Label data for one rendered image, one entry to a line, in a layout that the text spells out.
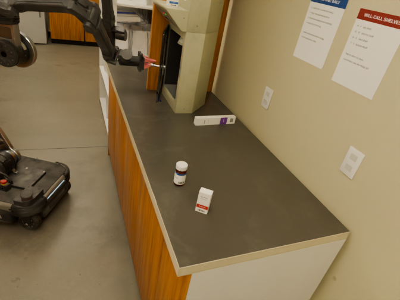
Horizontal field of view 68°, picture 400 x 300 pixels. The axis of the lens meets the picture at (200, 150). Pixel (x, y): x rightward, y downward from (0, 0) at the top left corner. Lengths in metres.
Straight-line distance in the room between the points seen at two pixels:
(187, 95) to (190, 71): 0.15
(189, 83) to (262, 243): 1.03
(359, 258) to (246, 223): 0.48
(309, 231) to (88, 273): 1.39
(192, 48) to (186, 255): 1.12
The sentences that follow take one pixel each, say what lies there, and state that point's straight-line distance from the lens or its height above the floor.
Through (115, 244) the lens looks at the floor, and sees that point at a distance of 2.23.
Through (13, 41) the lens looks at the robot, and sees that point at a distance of 1.96.
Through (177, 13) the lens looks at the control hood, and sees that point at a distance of 1.64.
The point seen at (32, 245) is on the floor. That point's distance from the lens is 2.30.
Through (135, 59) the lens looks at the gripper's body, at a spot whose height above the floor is 1.21.
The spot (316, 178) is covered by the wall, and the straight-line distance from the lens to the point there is 1.44.
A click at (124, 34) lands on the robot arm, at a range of 2.00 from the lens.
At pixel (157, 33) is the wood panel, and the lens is 2.02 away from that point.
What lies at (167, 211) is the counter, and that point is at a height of 0.94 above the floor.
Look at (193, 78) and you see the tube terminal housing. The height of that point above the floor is 1.16.
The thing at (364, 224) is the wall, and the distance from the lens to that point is 1.32.
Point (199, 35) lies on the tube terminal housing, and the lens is 1.70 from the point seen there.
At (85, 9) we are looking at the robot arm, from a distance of 1.40.
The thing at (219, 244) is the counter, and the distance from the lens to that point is 1.03.
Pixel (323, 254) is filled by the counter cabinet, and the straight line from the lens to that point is 1.33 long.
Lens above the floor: 1.69
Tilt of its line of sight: 31 degrees down
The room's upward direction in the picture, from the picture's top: 11 degrees clockwise
